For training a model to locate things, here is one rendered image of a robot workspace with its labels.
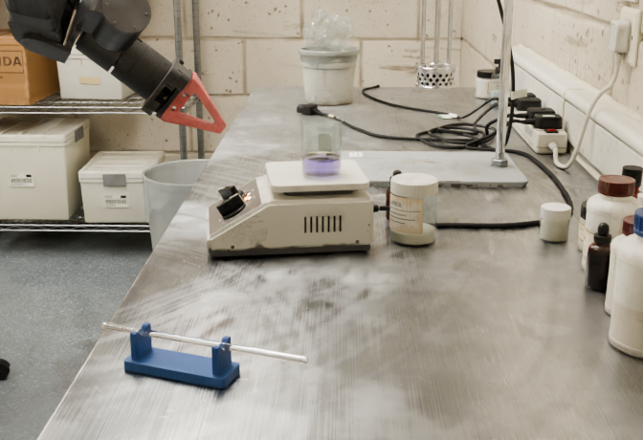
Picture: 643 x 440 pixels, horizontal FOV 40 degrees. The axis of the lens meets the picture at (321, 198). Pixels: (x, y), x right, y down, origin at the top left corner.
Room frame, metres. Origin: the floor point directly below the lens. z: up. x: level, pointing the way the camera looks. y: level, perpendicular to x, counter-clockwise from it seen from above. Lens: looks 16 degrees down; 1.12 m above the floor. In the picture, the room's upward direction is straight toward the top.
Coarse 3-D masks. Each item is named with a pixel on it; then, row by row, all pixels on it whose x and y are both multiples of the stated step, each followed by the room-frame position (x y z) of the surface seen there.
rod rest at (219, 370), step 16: (144, 336) 0.72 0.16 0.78; (224, 336) 0.70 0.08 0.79; (144, 352) 0.72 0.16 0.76; (160, 352) 0.72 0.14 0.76; (176, 352) 0.72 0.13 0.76; (224, 352) 0.69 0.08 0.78; (128, 368) 0.70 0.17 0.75; (144, 368) 0.70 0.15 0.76; (160, 368) 0.69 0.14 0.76; (176, 368) 0.69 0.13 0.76; (192, 368) 0.69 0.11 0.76; (208, 368) 0.69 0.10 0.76; (224, 368) 0.69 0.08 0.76; (208, 384) 0.68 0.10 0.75; (224, 384) 0.67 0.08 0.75
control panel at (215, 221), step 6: (246, 186) 1.11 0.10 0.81; (252, 186) 1.09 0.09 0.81; (252, 192) 1.06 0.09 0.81; (258, 192) 1.05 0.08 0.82; (222, 198) 1.11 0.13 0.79; (252, 198) 1.04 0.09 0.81; (258, 198) 1.03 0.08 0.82; (216, 204) 1.10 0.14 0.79; (246, 204) 1.03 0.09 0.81; (252, 204) 1.02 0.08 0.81; (258, 204) 1.00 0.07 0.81; (210, 210) 1.09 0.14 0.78; (216, 210) 1.07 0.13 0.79; (246, 210) 1.01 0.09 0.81; (210, 216) 1.06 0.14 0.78; (216, 216) 1.05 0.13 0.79; (234, 216) 1.01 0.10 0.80; (210, 222) 1.04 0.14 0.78; (216, 222) 1.02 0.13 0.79; (222, 222) 1.01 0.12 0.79; (228, 222) 1.00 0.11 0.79; (210, 228) 1.02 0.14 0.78; (216, 228) 1.00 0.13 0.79
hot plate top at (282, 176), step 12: (276, 168) 1.08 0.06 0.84; (288, 168) 1.08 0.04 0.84; (300, 168) 1.08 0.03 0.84; (348, 168) 1.08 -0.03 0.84; (360, 168) 1.08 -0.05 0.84; (276, 180) 1.03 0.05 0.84; (288, 180) 1.03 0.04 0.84; (300, 180) 1.03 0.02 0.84; (312, 180) 1.03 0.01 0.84; (324, 180) 1.03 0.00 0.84; (336, 180) 1.03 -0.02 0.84; (348, 180) 1.03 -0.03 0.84; (360, 180) 1.03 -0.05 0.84
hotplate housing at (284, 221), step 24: (264, 192) 1.04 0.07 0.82; (288, 192) 1.02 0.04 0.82; (312, 192) 1.02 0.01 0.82; (336, 192) 1.03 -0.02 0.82; (360, 192) 1.04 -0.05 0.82; (240, 216) 1.00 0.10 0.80; (264, 216) 0.99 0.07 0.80; (288, 216) 1.00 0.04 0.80; (312, 216) 1.00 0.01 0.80; (336, 216) 1.01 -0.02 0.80; (360, 216) 1.01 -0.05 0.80; (216, 240) 0.99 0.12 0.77; (240, 240) 0.99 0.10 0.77; (264, 240) 0.99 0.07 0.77; (288, 240) 1.00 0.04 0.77; (312, 240) 1.00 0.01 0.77; (336, 240) 1.01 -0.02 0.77; (360, 240) 1.01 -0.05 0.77
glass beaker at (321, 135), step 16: (320, 112) 1.08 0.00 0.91; (336, 112) 1.07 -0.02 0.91; (304, 128) 1.04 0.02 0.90; (320, 128) 1.03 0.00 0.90; (336, 128) 1.03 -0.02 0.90; (304, 144) 1.04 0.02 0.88; (320, 144) 1.03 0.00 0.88; (336, 144) 1.03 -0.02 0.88; (304, 160) 1.04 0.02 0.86; (320, 160) 1.03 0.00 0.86; (336, 160) 1.03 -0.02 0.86; (304, 176) 1.04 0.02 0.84; (320, 176) 1.03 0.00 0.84; (336, 176) 1.03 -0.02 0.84
